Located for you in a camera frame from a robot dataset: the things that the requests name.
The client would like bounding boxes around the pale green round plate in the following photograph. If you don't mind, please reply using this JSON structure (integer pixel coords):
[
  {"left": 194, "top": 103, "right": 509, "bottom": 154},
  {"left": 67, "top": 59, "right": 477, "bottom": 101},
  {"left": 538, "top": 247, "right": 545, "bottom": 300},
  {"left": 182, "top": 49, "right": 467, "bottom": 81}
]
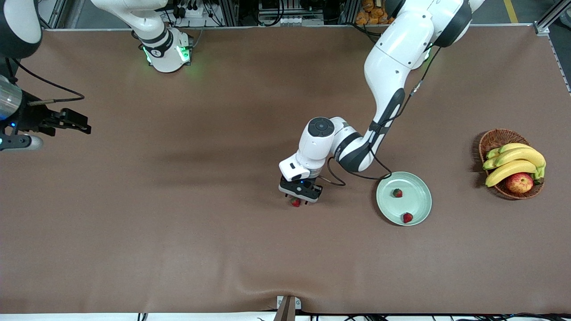
[{"left": 376, "top": 171, "right": 433, "bottom": 226}]

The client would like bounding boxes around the brown table cloth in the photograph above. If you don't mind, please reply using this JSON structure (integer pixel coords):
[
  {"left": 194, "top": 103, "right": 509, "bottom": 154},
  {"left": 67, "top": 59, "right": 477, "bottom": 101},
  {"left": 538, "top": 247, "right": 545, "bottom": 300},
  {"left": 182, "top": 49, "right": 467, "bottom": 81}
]
[{"left": 0, "top": 25, "right": 571, "bottom": 315}]

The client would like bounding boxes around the white power strip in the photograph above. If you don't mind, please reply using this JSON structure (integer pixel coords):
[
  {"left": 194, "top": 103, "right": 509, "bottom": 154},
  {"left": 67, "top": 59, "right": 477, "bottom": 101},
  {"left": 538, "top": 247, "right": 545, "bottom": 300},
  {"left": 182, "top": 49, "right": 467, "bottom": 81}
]
[{"left": 172, "top": 0, "right": 208, "bottom": 19}]

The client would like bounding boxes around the white connector block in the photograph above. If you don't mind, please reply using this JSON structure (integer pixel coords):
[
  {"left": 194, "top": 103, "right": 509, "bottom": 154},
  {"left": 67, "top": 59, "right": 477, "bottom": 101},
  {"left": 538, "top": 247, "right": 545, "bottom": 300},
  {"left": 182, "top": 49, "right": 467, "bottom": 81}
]
[{"left": 279, "top": 16, "right": 324, "bottom": 26}]

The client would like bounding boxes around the bag of bread rolls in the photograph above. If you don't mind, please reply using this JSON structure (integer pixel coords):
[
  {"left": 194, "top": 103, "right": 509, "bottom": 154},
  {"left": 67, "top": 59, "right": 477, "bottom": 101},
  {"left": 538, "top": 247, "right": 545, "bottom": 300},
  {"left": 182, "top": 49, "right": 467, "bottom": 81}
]
[{"left": 356, "top": 0, "right": 394, "bottom": 25}]

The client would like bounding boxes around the brown wicker basket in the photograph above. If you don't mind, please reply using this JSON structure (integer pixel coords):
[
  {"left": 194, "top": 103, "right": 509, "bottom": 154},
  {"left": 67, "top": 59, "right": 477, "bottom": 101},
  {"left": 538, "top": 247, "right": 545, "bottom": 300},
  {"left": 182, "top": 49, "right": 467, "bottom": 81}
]
[{"left": 478, "top": 129, "right": 545, "bottom": 200}]

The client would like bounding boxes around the thick yellow banana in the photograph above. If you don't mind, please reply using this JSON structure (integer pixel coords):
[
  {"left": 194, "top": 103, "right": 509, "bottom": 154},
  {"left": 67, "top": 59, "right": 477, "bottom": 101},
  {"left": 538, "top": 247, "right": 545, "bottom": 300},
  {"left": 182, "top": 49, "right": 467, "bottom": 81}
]
[{"left": 485, "top": 160, "right": 538, "bottom": 188}]

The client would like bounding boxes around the small yellow green banana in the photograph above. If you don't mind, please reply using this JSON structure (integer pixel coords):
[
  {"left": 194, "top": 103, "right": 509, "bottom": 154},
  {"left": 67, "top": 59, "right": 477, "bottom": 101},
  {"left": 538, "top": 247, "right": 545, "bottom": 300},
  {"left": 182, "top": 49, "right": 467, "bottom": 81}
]
[{"left": 485, "top": 143, "right": 532, "bottom": 160}]

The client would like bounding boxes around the red yellow apple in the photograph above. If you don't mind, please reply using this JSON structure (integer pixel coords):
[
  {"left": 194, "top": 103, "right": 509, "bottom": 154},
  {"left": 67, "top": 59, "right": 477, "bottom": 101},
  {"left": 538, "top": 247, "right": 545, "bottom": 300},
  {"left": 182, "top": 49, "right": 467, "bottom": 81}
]
[{"left": 505, "top": 173, "right": 534, "bottom": 194}]

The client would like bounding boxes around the yellow banana bunch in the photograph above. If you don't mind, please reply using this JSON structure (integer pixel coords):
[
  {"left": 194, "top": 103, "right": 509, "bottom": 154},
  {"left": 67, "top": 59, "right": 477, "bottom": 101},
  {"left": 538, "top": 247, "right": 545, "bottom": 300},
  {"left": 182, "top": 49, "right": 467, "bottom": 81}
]
[{"left": 483, "top": 147, "right": 546, "bottom": 171}]

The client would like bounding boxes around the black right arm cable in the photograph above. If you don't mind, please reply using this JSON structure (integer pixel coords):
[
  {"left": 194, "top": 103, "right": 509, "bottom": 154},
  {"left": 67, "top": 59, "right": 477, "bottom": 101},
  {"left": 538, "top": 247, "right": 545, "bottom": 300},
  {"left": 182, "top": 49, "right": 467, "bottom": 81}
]
[{"left": 4, "top": 57, "right": 85, "bottom": 107}]

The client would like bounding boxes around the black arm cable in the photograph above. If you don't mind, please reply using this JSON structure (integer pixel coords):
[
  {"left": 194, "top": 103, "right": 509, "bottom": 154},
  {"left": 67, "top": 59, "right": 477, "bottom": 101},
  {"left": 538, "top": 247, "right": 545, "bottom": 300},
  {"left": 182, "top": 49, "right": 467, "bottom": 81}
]
[
  {"left": 4, "top": 57, "right": 85, "bottom": 107},
  {"left": 327, "top": 45, "right": 442, "bottom": 187}
]

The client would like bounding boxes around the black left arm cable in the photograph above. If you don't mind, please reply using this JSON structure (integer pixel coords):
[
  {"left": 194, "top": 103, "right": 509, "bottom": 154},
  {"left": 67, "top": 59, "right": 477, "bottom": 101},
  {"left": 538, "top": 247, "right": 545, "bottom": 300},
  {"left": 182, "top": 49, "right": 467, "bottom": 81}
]
[{"left": 327, "top": 45, "right": 442, "bottom": 187}]

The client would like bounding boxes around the grey metal bracket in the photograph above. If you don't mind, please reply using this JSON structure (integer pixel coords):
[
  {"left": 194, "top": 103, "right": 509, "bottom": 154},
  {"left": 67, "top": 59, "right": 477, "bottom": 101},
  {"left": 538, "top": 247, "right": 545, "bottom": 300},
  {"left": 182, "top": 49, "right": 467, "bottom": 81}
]
[{"left": 273, "top": 295, "right": 302, "bottom": 321}]

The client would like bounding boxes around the silver aluminium frame post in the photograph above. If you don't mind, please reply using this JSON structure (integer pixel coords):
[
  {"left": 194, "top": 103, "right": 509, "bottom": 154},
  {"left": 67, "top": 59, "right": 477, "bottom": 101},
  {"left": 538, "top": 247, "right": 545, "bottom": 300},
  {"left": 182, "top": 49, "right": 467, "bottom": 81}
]
[{"left": 533, "top": 0, "right": 571, "bottom": 93}]

